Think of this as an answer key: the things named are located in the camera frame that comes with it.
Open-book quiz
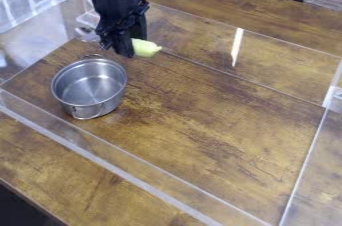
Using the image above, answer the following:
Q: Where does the green handled metal spoon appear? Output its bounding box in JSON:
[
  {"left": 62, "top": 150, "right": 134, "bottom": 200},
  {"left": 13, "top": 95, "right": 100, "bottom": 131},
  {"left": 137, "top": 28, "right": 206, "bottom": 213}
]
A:
[{"left": 73, "top": 27, "right": 162, "bottom": 59}]

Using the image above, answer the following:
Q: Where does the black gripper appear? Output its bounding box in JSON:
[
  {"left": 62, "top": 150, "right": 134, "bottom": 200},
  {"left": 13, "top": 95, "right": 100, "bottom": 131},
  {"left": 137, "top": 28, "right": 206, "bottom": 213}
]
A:
[{"left": 93, "top": 0, "right": 149, "bottom": 58}]

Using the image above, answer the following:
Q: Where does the clear acrylic triangle bracket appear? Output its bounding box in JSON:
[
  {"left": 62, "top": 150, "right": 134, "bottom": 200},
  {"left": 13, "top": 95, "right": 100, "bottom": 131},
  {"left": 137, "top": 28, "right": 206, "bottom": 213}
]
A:
[{"left": 76, "top": 0, "right": 100, "bottom": 28}]

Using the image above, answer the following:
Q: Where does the small steel pot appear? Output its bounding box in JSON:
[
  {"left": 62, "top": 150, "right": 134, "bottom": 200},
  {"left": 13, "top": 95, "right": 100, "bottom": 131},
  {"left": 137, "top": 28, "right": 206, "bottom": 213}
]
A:
[{"left": 50, "top": 54, "right": 128, "bottom": 120}]

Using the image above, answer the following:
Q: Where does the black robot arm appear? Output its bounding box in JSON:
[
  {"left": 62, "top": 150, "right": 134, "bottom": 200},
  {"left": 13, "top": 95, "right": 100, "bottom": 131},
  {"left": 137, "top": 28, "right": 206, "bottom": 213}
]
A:
[{"left": 90, "top": 0, "right": 149, "bottom": 58}]

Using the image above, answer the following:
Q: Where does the clear acrylic enclosure panel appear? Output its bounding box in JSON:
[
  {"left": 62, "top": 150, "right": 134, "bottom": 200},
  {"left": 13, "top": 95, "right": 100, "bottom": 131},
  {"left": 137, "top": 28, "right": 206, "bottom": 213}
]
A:
[{"left": 0, "top": 88, "right": 271, "bottom": 226}]

